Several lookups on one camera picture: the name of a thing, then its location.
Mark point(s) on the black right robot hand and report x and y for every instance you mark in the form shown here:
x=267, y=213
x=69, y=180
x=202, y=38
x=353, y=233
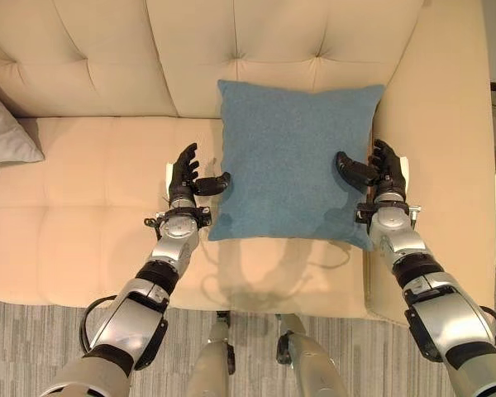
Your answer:
x=380, y=169

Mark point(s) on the beige tufted sofa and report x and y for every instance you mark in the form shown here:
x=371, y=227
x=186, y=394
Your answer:
x=107, y=124

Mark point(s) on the blue square cushion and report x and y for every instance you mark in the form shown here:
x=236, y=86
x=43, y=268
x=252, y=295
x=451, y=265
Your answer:
x=293, y=161

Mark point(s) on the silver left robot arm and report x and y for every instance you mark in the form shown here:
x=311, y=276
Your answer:
x=149, y=289

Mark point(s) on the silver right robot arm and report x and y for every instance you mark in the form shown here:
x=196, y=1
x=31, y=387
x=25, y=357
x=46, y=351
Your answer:
x=434, y=302

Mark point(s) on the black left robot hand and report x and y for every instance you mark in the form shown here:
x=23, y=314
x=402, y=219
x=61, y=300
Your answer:
x=184, y=175

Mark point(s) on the silver left robot leg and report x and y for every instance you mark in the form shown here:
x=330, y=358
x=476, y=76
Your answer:
x=211, y=364

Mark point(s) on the grey cushion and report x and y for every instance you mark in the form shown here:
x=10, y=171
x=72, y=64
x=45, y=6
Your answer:
x=4, y=132

